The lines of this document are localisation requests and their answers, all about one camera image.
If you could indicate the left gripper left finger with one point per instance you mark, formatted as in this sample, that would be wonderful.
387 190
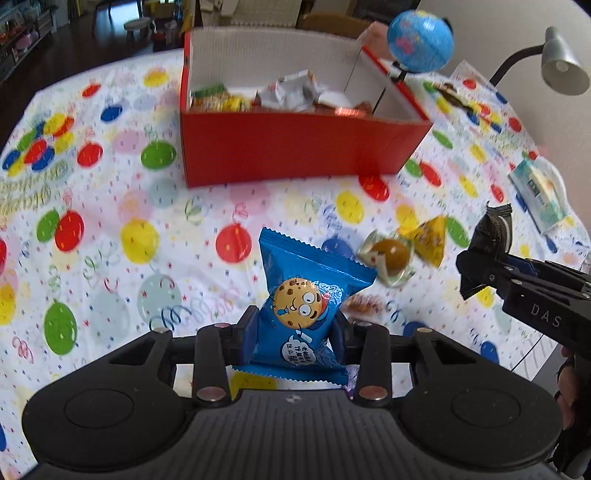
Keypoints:
218 346

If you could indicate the clear brown pastry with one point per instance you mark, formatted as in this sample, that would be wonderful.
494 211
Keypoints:
363 306

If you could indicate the red yellow rice cracker bag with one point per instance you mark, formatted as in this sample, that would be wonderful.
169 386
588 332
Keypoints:
221 103

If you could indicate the tv cabinet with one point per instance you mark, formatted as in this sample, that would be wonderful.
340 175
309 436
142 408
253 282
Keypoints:
24 24

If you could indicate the red cardboard box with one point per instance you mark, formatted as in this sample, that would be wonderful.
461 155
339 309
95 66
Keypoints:
263 144

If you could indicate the balloon pattern tablecloth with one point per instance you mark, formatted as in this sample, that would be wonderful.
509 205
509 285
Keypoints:
102 240

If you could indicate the blue desk globe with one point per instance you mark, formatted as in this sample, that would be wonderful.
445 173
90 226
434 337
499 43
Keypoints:
419 42

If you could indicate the purple candy packet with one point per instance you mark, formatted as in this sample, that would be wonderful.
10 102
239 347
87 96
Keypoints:
353 373

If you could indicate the dark brown shiny snack bag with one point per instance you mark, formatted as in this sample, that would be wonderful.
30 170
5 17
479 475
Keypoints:
361 110

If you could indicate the yellow candy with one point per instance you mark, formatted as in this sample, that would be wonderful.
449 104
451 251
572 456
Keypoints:
429 240

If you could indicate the person right hand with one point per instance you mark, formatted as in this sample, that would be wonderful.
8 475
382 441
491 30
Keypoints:
568 386

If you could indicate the clear egg snack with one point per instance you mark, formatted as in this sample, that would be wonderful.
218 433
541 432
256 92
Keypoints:
390 255

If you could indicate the blue cookie packet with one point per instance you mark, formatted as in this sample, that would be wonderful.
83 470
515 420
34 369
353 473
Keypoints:
307 286

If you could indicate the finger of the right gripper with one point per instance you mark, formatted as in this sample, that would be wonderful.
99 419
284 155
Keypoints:
478 271

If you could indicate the sofa with cream cover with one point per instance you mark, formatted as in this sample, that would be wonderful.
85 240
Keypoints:
263 13

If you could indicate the black snack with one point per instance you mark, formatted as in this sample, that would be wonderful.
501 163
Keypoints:
494 233

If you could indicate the dark wrapper on table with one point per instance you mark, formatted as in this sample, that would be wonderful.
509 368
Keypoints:
450 94

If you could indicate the wooden chair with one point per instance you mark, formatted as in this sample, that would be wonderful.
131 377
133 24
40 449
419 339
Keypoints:
333 24

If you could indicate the tissue pack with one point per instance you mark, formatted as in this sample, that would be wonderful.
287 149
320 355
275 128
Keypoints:
542 188

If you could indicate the silver desk lamp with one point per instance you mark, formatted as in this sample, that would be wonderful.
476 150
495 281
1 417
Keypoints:
561 69

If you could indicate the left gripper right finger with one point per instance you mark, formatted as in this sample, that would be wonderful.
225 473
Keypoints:
367 345

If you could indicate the small round stool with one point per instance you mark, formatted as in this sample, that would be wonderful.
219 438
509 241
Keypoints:
137 24

